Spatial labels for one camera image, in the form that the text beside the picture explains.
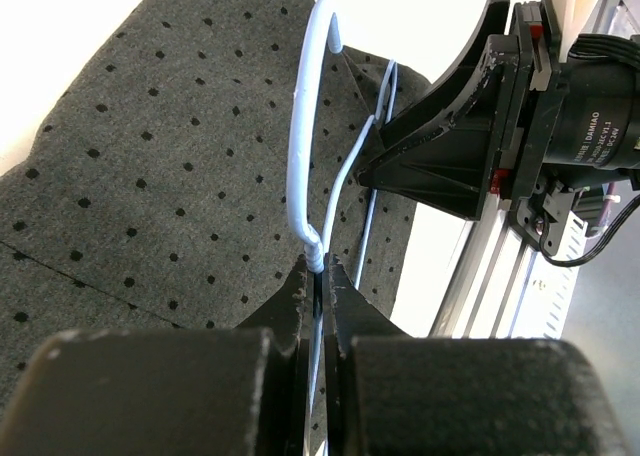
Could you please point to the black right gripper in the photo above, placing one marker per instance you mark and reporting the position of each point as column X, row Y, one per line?
column 511, row 126

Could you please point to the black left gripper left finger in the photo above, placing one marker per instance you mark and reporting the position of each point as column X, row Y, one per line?
column 239, row 391

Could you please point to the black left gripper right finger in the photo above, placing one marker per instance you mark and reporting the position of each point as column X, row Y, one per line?
column 392, row 394

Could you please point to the grey polka dot skirt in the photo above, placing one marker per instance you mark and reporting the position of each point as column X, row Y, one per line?
column 154, row 194

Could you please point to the aluminium mounting rail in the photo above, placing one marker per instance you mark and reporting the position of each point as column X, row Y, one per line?
column 494, row 259

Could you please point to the white slotted cable duct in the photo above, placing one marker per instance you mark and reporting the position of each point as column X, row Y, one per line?
column 561, row 282

